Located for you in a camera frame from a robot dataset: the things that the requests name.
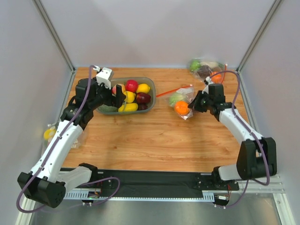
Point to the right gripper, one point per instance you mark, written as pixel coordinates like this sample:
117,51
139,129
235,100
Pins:
203,102

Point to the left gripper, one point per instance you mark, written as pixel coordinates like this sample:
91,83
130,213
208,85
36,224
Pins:
108,94

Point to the clear zip bag orange seal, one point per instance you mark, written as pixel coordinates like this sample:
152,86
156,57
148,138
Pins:
188,90

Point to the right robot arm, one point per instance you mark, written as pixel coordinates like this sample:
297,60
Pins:
257,156

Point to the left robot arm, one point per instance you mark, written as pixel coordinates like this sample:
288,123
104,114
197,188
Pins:
43,183

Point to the fake yellow pepper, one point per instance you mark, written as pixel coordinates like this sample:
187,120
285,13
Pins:
130,96

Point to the fake peach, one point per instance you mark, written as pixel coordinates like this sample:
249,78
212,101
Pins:
114,89

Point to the fake yellow banana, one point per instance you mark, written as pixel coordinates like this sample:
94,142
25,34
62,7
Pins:
128,107

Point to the fake orange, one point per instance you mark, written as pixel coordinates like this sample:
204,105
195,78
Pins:
181,108

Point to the fake red pomegranate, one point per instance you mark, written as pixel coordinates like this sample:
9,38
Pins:
131,85

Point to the fake green cabbage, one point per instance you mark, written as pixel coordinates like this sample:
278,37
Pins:
176,97

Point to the fake green melon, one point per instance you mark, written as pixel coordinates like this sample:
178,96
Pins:
107,109

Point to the fake dark red apple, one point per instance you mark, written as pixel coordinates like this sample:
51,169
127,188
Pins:
143,98

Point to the fake dark plum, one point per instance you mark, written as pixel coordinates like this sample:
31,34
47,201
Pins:
142,107

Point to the fake yellow lemon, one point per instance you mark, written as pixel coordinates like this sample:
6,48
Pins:
143,87

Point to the far zip bag with food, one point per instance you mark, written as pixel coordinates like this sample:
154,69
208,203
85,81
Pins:
200,69

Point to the zip bag with food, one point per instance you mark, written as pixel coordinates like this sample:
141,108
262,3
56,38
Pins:
200,69
52,130

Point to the left zip bag with food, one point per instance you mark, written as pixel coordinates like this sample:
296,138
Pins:
52,130

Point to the grey plastic fruit bowl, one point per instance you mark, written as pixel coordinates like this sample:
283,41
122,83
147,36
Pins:
140,80

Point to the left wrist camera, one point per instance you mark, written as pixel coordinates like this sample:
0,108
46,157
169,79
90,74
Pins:
104,76

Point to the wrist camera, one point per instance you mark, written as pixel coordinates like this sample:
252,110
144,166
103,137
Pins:
104,76
207,82

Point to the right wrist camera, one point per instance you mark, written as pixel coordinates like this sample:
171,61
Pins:
207,82

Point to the white slotted cable duct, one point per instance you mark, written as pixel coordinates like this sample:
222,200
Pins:
86,195

